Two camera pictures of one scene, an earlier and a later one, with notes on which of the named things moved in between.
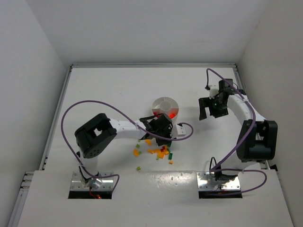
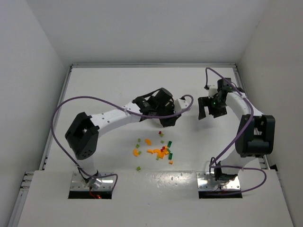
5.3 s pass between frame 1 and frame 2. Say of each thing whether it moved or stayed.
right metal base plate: stayed
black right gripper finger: stayed
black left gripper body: moved
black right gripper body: stayed
